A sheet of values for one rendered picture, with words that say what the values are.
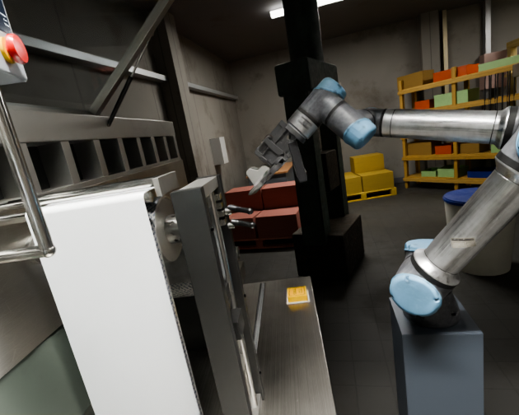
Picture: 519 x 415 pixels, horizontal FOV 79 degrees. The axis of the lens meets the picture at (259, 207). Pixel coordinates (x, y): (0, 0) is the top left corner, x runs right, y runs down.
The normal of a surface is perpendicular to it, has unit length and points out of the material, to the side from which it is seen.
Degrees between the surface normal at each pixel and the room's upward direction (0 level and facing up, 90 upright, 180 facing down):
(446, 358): 90
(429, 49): 90
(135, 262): 90
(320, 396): 0
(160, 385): 90
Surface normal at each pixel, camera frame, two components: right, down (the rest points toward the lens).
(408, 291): -0.63, 0.38
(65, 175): -0.07, 0.24
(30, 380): 0.98, -0.15
